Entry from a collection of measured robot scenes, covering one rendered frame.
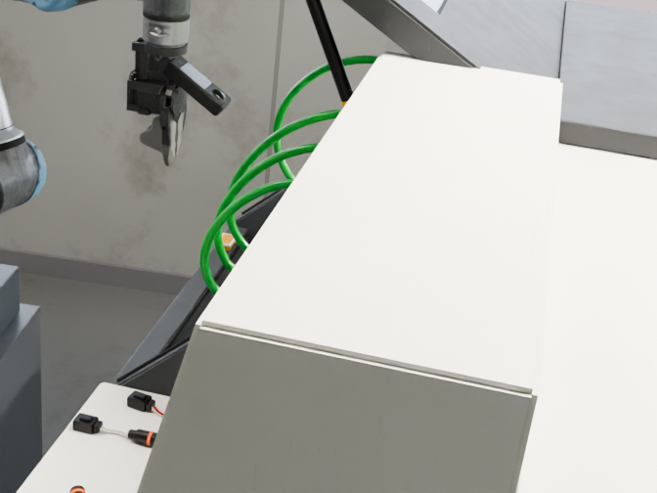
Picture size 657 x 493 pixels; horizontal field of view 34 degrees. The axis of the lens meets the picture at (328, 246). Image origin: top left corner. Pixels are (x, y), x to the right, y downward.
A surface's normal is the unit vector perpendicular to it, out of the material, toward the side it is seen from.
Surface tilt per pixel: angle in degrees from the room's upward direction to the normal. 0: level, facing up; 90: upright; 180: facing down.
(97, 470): 0
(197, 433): 90
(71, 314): 0
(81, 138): 90
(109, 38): 90
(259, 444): 90
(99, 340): 0
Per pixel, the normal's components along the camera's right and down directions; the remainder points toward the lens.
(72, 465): 0.11, -0.89
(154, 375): -0.22, 0.41
